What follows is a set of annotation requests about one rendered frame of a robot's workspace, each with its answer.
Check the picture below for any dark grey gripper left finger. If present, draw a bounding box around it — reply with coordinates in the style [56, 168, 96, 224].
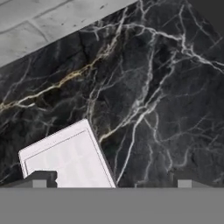
[3, 170, 59, 188]

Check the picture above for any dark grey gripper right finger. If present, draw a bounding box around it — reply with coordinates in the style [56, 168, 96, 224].
[167, 170, 221, 188]

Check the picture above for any white ice cube tray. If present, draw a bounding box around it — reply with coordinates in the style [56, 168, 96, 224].
[17, 118, 117, 188]

